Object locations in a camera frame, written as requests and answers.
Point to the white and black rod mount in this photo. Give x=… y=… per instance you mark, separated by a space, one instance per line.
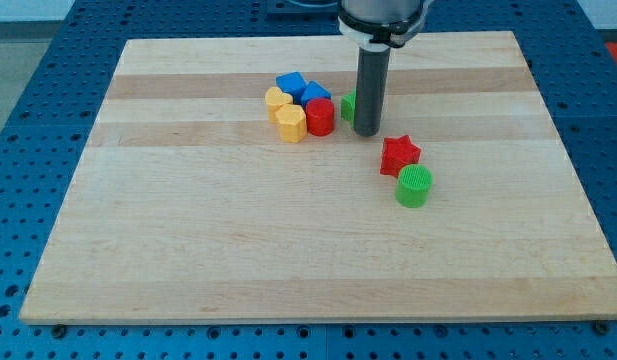
x=376 y=37

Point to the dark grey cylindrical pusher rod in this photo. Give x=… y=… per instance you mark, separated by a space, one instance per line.
x=371 y=81

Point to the yellow heart block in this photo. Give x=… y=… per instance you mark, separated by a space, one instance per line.
x=275 y=98

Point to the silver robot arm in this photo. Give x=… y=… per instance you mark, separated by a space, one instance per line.
x=383 y=11

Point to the blue triangle block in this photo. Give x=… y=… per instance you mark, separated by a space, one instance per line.
x=312 y=91

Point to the green block behind rod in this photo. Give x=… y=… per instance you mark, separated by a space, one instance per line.
x=347 y=107

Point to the red cylinder block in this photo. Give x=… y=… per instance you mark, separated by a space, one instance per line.
x=320 y=116

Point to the blue cube block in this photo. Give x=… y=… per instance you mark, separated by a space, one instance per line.
x=292 y=83

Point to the red star block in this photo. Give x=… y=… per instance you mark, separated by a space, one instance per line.
x=398 y=152

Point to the yellow hexagon block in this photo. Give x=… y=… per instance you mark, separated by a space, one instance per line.
x=291 y=123

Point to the green cylinder block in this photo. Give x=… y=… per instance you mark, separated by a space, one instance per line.
x=413 y=185

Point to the wooden board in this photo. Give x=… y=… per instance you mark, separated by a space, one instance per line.
x=186 y=207

